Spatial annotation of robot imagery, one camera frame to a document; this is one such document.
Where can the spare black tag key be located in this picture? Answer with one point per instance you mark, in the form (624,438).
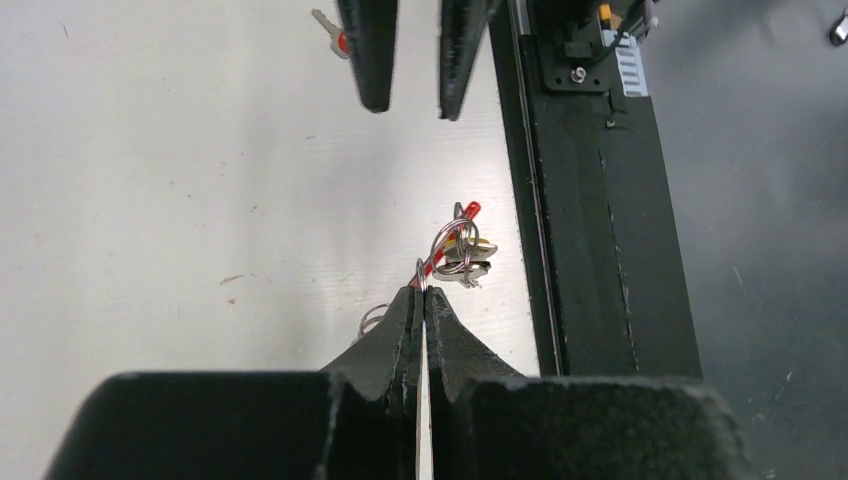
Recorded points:
(838,33)

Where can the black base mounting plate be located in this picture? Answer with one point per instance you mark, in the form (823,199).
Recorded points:
(604,272)

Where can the red tag key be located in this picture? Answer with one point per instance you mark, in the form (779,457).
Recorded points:
(338,38)

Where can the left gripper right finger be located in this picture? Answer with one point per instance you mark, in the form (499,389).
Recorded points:
(489,421)

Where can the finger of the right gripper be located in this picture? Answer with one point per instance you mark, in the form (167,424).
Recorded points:
(370,27)
(462,24)

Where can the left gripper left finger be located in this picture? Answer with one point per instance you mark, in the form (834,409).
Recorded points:
(355,418)

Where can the yellow tag key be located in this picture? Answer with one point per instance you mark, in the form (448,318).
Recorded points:
(479,251)

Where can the grey red keyring holder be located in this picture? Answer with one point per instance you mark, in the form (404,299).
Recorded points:
(461,228)

